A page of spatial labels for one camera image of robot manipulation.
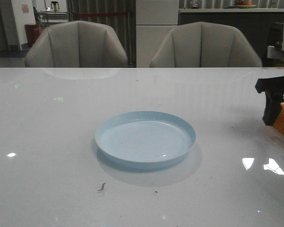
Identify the light blue round plate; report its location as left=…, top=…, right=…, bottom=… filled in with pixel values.
left=95, top=111, right=196, bottom=169

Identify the beige upholstered chair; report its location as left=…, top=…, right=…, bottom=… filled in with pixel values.
left=150, top=22, right=262, bottom=68
left=25, top=20, right=127, bottom=68

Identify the red barrier belt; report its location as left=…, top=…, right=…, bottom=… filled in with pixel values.
left=75, top=11, right=128, bottom=17

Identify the right beige upholstered chair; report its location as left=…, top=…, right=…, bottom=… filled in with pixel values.
left=150, top=22, right=262, bottom=68

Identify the grey counter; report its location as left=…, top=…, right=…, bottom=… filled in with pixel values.
left=178, top=8, right=284, bottom=59

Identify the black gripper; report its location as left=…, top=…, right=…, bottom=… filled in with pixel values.
left=255, top=76, right=284, bottom=126

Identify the fruit bowl on counter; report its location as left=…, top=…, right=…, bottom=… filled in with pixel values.
left=234, top=0, right=257, bottom=9

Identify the white cabinet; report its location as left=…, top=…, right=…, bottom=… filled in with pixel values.
left=136, top=0, right=179, bottom=68

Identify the left beige upholstered chair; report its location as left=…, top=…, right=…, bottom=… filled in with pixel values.
left=25, top=20, right=127, bottom=68

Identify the pink wall notice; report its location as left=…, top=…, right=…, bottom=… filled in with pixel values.
left=21, top=4, right=29, bottom=14

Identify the background metal table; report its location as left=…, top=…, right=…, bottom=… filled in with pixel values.
left=37, top=11, right=69, bottom=24

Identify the red bin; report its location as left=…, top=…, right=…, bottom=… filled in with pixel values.
left=25, top=24, right=42, bottom=47

